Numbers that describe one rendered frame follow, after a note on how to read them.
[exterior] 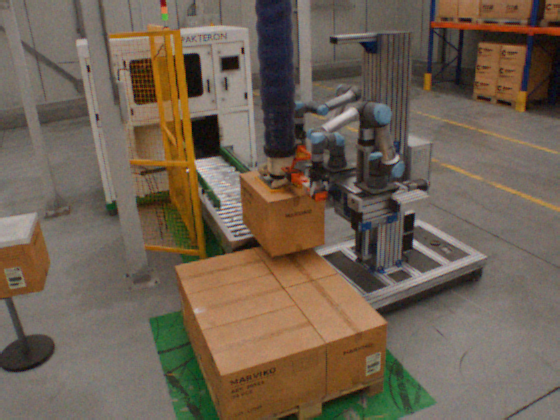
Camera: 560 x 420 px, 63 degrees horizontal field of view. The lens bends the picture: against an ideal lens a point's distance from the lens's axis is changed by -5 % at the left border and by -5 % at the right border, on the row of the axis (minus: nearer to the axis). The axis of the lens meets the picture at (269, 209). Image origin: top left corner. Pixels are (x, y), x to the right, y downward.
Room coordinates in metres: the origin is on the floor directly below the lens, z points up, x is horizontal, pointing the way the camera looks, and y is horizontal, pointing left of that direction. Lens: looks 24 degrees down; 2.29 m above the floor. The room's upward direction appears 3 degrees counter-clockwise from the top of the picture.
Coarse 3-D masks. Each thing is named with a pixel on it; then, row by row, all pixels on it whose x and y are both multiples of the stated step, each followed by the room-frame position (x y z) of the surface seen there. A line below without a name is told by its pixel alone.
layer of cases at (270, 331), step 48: (192, 288) 2.66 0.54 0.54; (240, 288) 2.63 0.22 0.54; (288, 288) 2.60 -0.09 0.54; (336, 288) 2.56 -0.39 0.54; (192, 336) 2.61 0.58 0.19; (240, 336) 2.14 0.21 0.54; (288, 336) 2.12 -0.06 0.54; (336, 336) 2.09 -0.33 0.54; (384, 336) 2.17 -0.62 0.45; (240, 384) 1.87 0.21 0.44; (288, 384) 1.96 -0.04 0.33; (336, 384) 2.07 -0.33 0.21
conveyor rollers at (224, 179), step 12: (204, 168) 5.07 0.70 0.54; (216, 168) 5.03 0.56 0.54; (228, 168) 4.99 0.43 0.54; (216, 180) 4.66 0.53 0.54; (228, 180) 4.61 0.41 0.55; (216, 192) 4.30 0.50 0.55; (228, 192) 4.32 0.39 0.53; (240, 192) 4.27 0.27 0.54; (228, 204) 4.03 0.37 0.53; (240, 204) 3.99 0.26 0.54; (228, 216) 3.76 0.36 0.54; (240, 216) 3.73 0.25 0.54; (228, 228) 3.57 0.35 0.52; (240, 228) 3.52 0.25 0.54
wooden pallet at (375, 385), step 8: (184, 320) 2.91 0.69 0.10; (192, 344) 2.72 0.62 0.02; (200, 360) 2.43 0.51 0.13; (200, 368) 2.48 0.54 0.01; (208, 384) 2.31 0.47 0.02; (360, 384) 2.13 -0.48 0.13; (368, 384) 2.14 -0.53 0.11; (376, 384) 2.16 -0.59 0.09; (336, 392) 2.07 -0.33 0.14; (344, 392) 2.08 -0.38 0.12; (368, 392) 2.15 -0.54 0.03; (376, 392) 2.16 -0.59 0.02; (216, 400) 2.06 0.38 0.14; (312, 400) 2.01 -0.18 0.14; (320, 400) 2.03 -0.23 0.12; (328, 400) 2.05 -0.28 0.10; (216, 408) 2.12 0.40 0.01; (288, 408) 1.96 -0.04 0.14; (296, 408) 1.98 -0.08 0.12; (304, 408) 1.99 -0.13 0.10; (312, 408) 2.01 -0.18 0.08; (320, 408) 2.03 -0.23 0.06; (272, 416) 1.93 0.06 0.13; (280, 416) 1.94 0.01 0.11; (304, 416) 1.99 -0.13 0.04; (312, 416) 2.01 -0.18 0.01
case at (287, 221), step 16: (240, 176) 3.31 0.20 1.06; (256, 192) 2.99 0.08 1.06; (288, 192) 2.93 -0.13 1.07; (304, 192) 2.91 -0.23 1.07; (256, 208) 3.01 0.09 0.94; (272, 208) 2.79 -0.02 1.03; (288, 208) 2.83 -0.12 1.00; (304, 208) 2.87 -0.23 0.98; (320, 208) 2.91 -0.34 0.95; (256, 224) 3.03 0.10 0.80; (272, 224) 2.79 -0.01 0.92; (288, 224) 2.83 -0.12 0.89; (304, 224) 2.87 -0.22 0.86; (320, 224) 2.91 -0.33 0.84; (272, 240) 2.79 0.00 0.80; (288, 240) 2.82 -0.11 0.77; (304, 240) 2.86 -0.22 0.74; (320, 240) 2.90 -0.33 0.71; (272, 256) 2.78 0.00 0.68
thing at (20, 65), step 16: (304, 0) 6.49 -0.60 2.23; (304, 16) 6.49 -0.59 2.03; (16, 32) 5.33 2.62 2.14; (304, 32) 6.49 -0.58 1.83; (16, 48) 5.32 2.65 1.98; (304, 48) 6.48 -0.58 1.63; (16, 64) 5.30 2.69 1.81; (304, 64) 6.48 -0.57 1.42; (304, 80) 6.48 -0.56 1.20; (32, 96) 5.36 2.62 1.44; (304, 96) 6.48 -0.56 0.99; (32, 112) 5.32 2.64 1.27; (32, 128) 5.31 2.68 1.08; (304, 128) 6.50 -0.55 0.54; (32, 144) 5.30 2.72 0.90; (48, 160) 5.41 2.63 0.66; (48, 176) 5.32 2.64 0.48; (48, 192) 5.31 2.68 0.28
